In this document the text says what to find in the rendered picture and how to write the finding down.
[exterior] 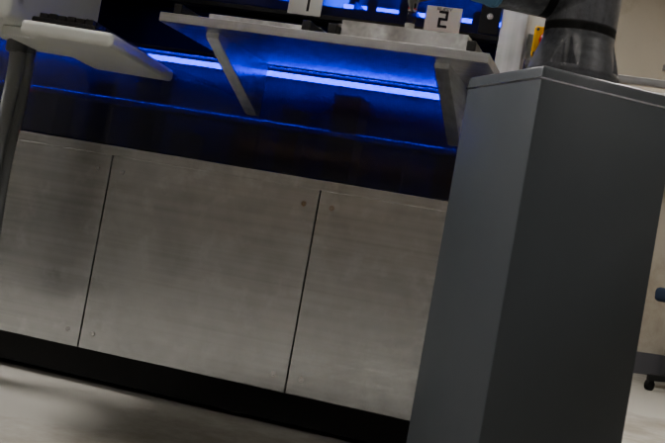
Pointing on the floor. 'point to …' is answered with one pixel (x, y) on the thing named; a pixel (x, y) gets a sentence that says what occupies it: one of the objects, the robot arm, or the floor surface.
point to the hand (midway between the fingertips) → (410, 5)
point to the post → (512, 41)
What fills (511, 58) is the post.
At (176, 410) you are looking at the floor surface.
